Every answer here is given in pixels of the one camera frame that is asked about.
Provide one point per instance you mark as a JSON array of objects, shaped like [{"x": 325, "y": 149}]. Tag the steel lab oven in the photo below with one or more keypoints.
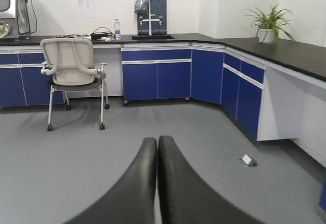
[{"x": 15, "y": 19}]

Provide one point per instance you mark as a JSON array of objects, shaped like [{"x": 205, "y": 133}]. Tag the plastic water bottle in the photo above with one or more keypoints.
[{"x": 117, "y": 29}]

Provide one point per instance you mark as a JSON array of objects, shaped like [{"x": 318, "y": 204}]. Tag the paper sheet on wall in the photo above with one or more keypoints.
[{"x": 88, "y": 8}]

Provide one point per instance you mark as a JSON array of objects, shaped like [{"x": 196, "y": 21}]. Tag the grey drying rack pegboard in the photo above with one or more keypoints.
[{"x": 158, "y": 12}]

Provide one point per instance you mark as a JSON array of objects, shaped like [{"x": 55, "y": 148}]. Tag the potted green plant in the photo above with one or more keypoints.
[{"x": 268, "y": 25}]

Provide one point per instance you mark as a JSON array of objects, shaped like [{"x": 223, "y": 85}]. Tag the floor socket box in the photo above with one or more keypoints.
[{"x": 248, "y": 161}]

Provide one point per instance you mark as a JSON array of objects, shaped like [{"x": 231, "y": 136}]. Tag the white mesh office chair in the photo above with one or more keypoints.
[{"x": 70, "y": 63}]

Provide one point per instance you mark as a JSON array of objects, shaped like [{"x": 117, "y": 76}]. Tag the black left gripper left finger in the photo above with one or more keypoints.
[{"x": 131, "y": 199}]

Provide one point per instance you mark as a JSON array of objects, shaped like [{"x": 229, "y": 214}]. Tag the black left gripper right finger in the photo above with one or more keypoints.
[{"x": 185, "y": 197}]

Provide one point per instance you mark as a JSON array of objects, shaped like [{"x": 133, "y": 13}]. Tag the white lab faucet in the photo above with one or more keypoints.
[{"x": 150, "y": 17}]

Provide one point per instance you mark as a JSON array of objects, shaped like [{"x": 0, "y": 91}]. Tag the blue lab cabinets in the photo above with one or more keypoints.
[{"x": 186, "y": 71}]

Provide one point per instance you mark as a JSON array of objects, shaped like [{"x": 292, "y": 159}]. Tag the black sink basin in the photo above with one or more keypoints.
[{"x": 151, "y": 37}]

